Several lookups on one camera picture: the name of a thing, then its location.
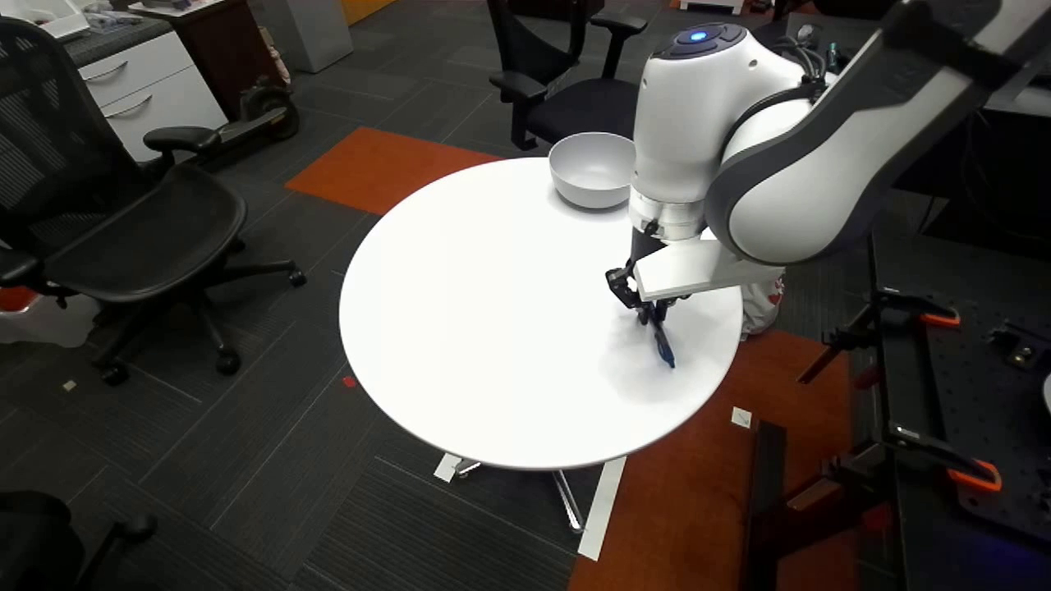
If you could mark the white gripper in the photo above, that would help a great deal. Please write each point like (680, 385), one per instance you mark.
(676, 272)

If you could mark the blue marker pen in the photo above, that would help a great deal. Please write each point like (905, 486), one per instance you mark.
(665, 345)

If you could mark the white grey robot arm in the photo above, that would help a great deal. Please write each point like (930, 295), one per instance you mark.
(789, 143)

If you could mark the white plastic bag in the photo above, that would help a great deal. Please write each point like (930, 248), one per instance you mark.
(762, 310)

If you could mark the small white paper tag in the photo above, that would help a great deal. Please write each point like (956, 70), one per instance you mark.
(741, 419)

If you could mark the white round bowl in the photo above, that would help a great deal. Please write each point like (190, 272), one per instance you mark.
(589, 170)

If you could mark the white table base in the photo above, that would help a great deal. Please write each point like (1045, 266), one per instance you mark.
(601, 506)

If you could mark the black padded office chair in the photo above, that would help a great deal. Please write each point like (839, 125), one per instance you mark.
(569, 103)

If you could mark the black orange bar clamp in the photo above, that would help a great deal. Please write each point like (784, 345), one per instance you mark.
(897, 314)
(940, 460)

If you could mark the black perforated robot bench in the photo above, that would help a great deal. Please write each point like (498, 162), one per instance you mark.
(963, 438)

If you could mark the black floor scooter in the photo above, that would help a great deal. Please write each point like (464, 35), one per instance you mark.
(257, 121)

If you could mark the dark brown wooden cabinet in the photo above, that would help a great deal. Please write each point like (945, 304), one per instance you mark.
(227, 48)

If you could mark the black mesh office chair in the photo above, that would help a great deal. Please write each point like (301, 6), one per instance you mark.
(133, 233)

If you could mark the white drawer cabinet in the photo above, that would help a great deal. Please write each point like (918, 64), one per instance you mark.
(150, 94)

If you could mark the black chair with round back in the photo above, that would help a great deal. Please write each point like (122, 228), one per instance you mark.
(38, 542)

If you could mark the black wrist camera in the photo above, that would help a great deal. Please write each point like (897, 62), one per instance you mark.
(621, 286)

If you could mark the black upright post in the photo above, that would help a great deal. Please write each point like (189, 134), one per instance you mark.
(762, 496)

